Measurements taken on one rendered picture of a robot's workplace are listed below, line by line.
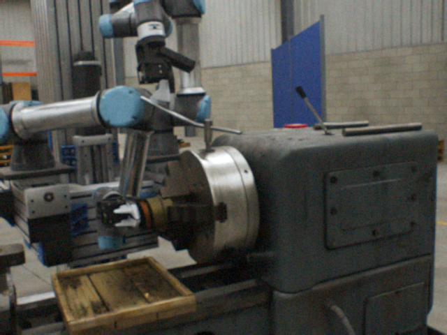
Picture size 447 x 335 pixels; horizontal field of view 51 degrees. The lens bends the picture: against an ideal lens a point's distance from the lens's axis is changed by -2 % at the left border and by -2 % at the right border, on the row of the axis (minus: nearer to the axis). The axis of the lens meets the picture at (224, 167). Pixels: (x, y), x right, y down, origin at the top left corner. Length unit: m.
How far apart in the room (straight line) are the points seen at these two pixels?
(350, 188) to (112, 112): 0.70
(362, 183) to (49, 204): 0.96
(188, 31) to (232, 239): 0.90
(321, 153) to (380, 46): 11.47
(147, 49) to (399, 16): 11.32
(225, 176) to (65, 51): 0.97
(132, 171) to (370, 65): 11.44
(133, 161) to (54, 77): 0.54
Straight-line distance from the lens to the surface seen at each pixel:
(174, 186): 1.32
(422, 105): 12.10
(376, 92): 12.67
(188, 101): 1.84
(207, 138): 1.27
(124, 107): 1.39
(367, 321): 1.50
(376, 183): 1.39
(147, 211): 1.25
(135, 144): 1.56
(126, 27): 1.54
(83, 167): 1.89
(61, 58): 1.95
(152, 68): 1.35
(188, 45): 1.85
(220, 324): 1.29
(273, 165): 1.21
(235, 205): 1.20
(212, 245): 1.23
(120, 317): 1.15
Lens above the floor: 1.37
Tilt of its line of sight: 8 degrees down
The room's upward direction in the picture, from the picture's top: 2 degrees counter-clockwise
